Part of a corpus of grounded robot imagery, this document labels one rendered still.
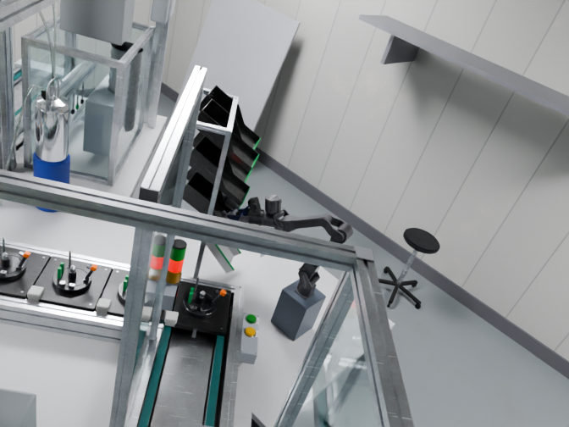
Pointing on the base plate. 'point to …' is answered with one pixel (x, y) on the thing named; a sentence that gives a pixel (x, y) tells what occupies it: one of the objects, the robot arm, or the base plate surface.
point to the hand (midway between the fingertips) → (237, 214)
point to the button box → (248, 347)
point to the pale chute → (223, 255)
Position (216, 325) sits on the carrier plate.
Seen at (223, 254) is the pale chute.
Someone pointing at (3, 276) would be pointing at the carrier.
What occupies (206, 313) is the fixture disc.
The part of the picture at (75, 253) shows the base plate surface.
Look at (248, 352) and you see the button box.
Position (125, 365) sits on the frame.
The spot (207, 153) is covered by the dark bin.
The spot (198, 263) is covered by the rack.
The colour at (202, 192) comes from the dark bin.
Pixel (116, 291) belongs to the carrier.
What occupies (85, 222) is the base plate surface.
